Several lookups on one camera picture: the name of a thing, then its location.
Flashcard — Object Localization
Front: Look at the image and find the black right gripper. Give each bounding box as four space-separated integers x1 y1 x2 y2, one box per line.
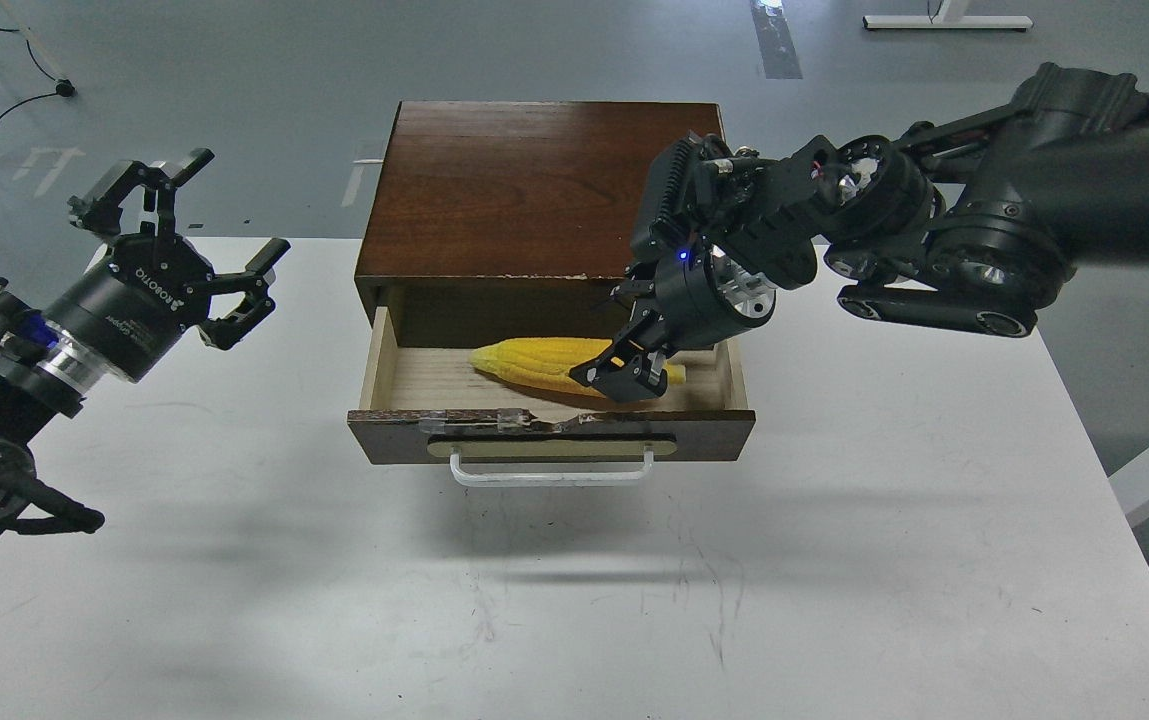
569 249 778 404

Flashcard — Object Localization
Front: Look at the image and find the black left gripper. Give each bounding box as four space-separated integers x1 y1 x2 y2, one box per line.
44 149 291 382

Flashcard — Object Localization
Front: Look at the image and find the yellow corn cob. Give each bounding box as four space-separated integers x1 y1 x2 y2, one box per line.
469 336 687 398

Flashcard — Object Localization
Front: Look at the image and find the wooden drawer with white handle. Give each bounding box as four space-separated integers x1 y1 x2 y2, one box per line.
347 307 756 487

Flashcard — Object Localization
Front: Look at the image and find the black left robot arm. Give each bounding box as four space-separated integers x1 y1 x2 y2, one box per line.
0 149 290 537

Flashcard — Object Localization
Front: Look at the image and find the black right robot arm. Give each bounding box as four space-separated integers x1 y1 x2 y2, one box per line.
570 63 1149 404

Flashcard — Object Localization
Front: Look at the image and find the dark wooden drawer cabinet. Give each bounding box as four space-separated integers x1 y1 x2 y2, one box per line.
354 100 722 348

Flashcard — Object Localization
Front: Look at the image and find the white desk foot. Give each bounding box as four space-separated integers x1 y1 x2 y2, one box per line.
862 1 1034 32

